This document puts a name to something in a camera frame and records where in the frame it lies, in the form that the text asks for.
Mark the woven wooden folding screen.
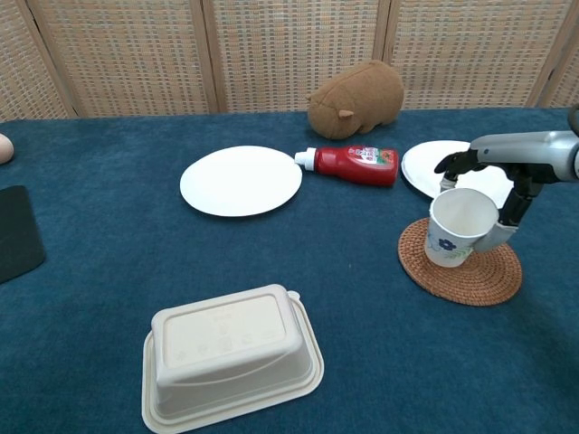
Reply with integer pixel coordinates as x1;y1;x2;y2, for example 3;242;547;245
0;0;579;119

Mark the beige pulp lunch box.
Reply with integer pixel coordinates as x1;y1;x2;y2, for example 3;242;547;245
141;283;326;434

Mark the white floral paper cup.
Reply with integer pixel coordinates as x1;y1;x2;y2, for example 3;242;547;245
424;187;501;269

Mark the white plate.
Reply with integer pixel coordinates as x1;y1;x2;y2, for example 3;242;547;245
401;140;517;212
179;145;303;217

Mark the brown plush capybara toy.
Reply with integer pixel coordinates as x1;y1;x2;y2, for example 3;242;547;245
306;60;405;139

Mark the red ketchup bottle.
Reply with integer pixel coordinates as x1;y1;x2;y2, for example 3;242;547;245
294;145;401;188

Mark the black rectangular mat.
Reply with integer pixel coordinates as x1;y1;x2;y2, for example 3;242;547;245
0;184;47;285

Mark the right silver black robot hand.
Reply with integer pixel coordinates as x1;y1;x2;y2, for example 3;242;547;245
433;130;579;254

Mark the round brown woven coaster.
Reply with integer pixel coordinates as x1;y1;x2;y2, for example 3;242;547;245
397;216;524;307

